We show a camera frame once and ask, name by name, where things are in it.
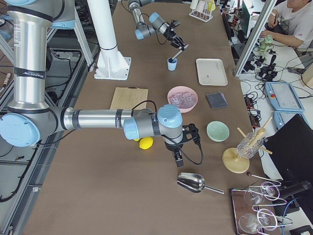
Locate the pink plastic cup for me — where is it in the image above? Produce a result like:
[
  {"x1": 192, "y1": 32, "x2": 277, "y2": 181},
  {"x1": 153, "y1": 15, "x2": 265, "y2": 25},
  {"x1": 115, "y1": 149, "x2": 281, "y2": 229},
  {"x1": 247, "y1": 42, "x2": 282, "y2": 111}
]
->
[{"x1": 195, "y1": 0, "x2": 205, "y2": 13}]

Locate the clear textured glass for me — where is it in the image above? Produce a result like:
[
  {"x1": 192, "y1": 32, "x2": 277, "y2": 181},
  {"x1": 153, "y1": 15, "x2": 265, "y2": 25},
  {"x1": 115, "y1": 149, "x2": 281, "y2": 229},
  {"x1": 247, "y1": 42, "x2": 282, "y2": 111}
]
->
[{"x1": 237, "y1": 133, "x2": 264, "y2": 159}]

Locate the white plastic cup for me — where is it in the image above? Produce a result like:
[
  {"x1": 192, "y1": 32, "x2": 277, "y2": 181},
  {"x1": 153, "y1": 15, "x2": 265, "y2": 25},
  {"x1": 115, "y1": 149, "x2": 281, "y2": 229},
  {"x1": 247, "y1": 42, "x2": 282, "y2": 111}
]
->
[{"x1": 190, "y1": 0, "x2": 198, "y2": 10}]

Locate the grey folded cloth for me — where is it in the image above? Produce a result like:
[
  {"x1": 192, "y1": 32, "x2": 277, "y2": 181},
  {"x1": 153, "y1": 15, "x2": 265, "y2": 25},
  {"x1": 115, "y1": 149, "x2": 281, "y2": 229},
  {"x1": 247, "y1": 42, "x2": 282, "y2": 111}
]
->
[{"x1": 205, "y1": 92, "x2": 228, "y2": 109}]

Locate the aluminium frame post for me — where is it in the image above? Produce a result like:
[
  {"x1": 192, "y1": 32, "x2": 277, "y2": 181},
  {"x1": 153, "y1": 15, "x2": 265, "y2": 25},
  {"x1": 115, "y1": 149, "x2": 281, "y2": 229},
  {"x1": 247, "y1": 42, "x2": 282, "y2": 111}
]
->
[{"x1": 234, "y1": 0, "x2": 277, "y2": 79}]

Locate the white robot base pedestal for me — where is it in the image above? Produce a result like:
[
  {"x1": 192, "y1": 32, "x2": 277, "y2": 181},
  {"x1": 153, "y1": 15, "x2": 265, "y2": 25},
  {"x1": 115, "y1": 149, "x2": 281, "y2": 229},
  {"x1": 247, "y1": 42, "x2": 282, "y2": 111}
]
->
[{"x1": 88, "y1": 0, "x2": 131, "y2": 81}]

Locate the yellow plastic cup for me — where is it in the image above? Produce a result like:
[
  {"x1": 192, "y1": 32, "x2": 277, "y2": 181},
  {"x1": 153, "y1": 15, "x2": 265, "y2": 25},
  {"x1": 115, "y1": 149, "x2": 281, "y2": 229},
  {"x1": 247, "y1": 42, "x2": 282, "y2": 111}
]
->
[{"x1": 208, "y1": 0, "x2": 216, "y2": 11}]

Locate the light blue plastic cup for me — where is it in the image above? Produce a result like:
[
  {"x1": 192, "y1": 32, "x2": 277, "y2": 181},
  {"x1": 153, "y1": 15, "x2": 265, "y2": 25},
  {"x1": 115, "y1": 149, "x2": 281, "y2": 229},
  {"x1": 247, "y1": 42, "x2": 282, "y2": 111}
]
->
[{"x1": 167, "y1": 58, "x2": 178, "y2": 71}]

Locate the pink bowl of ice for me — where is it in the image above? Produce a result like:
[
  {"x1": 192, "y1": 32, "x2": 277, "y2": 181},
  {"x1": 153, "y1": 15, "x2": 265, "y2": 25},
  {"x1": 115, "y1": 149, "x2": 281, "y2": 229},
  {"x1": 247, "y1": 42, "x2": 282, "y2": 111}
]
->
[{"x1": 167, "y1": 86, "x2": 198, "y2": 113}]

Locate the wooden cutting board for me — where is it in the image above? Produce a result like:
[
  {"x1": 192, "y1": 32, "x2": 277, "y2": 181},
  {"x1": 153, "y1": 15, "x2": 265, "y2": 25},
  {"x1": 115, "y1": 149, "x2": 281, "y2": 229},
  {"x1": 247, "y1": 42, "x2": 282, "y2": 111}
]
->
[{"x1": 110, "y1": 87, "x2": 148, "y2": 110}]

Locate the mint green bowl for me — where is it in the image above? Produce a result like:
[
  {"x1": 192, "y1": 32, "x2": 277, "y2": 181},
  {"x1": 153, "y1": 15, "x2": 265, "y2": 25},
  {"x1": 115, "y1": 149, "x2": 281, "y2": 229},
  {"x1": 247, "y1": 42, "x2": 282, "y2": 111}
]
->
[{"x1": 206, "y1": 121, "x2": 230, "y2": 142}]

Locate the person in white shirt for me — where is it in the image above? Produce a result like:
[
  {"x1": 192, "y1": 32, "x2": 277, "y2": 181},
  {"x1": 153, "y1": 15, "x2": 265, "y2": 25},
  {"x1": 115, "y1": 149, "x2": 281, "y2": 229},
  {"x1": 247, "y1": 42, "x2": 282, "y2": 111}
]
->
[{"x1": 260, "y1": 0, "x2": 313, "y2": 48}]

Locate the black monitor near corner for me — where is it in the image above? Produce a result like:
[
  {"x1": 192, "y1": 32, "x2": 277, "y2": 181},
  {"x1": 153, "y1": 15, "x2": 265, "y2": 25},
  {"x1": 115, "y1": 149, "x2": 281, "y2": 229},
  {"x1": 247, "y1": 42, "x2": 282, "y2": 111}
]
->
[{"x1": 265, "y1": 114, "x2": 313, "y2": 182}]

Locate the wooden glass drying stand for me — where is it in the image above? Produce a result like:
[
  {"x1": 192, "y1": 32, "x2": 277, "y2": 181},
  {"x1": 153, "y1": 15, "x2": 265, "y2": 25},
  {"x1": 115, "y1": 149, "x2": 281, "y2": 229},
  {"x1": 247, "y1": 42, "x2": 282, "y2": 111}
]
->
[{"x1": 222, "y1": 117, "x2": 272, "y2": 173}]

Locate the cream rabbit tray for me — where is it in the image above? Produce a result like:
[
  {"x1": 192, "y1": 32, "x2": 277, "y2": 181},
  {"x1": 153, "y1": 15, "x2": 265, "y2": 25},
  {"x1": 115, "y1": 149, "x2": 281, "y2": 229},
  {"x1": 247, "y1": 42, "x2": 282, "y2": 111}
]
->
[{"x1": 196, "y1": 58, "x2": 228, "y2": 86}]

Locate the blue teach pendant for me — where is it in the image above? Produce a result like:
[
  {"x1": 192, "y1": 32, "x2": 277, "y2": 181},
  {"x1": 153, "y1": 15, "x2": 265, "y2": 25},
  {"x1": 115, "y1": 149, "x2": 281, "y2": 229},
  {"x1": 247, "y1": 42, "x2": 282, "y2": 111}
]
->
[
  {"x1": 273, "y1": 111, "x2": 306, "y2": 130},
  {"x1": 265, "y1": 82, "x2": 305, "y2": 113}
]

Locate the steel ice scoop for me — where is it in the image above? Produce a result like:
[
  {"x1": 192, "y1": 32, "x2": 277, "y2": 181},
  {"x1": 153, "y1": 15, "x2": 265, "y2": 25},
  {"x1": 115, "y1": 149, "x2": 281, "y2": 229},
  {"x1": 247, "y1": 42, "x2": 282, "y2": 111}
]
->
[{"x1": 177, "y1": 172, "x2": 224, "y2": 194}]

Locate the white wire cup rack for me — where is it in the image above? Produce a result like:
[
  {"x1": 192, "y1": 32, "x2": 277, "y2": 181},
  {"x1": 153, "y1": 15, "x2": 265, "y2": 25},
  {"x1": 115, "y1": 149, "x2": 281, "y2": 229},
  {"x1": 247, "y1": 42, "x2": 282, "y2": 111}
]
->
[{"x1": 189, "y1": 0, "x2": 213, "y2": 22}]

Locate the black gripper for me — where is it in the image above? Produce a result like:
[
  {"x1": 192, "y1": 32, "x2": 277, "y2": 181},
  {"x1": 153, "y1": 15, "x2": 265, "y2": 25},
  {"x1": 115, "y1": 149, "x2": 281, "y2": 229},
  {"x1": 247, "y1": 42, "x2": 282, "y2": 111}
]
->
[
  {"x1": 163, "y1": 21, "x2": 185, "y2": 48},
  {"x1": 163, "y1": 136, "x2": 184, "y2": 167}
]

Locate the wine glass rack tray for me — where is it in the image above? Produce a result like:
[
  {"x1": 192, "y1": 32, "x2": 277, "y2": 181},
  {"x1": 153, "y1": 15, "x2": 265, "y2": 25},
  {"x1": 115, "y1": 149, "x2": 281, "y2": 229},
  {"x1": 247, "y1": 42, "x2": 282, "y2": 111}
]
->
[{"x1": 230, "y1": 180, "x2": 293, "y2": 235}]

